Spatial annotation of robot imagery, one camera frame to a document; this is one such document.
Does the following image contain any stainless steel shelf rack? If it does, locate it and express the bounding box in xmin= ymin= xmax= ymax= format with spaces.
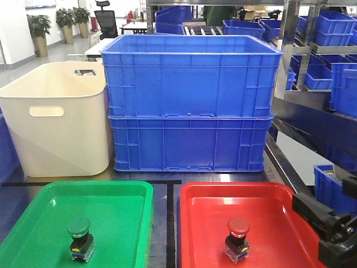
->
xmin=252 ymin=1 xmax=356 ymax=171

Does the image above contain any blue stacking crate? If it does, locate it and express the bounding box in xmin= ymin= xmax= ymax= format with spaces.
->
xmin=109 ymin=115 xmax=273 ymax=172
xmin=101 ymin=35 xmax=282 ymax=117

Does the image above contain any black office chair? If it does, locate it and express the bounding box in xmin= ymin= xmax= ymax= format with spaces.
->
xmin=94 ymin=1 xmax=118 ymax=40

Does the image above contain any potted plant right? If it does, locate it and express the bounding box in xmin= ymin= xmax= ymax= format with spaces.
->
xmin=73 ymin=7 xmax=90 ymax=39

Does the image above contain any cream plastic basket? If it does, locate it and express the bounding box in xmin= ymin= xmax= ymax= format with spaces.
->
xmin=1 ymin=61 xmax=112 ymax=177

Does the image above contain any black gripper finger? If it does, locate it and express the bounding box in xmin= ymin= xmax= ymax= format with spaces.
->
xmin=318 ymin=236 xmax=356 ymax=267
xmin=292 ymin=193 xmax=356 ymax=243

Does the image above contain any green plastic tray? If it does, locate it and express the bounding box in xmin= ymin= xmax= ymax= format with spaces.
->
xmin=1 ymin=181 xmax=153 ymax=267

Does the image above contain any upper blue stacking crate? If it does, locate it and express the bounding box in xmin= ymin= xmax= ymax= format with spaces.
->
xmin=101 ymin=35 xmax=282 ymax=117

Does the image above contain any red plastic tray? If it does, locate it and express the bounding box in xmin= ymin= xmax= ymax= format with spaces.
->
xmin=180 ymin=182 xmax=322 ymax=267

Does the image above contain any red mushroom push button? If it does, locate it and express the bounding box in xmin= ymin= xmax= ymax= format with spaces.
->
xmin=224 ymin=217 xmax=250 ymax=264

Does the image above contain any potted plant far left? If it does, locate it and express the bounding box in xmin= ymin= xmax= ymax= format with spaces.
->
xmin=27 ymin=15 xmax=51 ymax=58

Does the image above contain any potted plant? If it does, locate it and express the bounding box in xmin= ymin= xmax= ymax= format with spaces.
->
xmin=27 ymin=15 xmax=51 ymax=58
xmin=73 ymin=7 xmax=90 ymax=39
xmin=56 ymin=8 xmax=75 ymax=45

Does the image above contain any potted plant middle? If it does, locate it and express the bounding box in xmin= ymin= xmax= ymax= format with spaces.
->
xmin=56 ymin=8 xmax=75 ymax=45

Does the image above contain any blue bin lower right floor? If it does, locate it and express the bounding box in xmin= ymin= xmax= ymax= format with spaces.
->
xmin=313 ymin=165 xmax=356 ymax=215

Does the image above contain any green mushroom push button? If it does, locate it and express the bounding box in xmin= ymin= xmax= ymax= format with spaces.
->
xmin=67 ymin=217 xmax=95 ymax=263

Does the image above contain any lower blue stacking crate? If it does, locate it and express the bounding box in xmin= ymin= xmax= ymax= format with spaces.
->
xmin=109 ymin=115 xmax=273 ymax=172

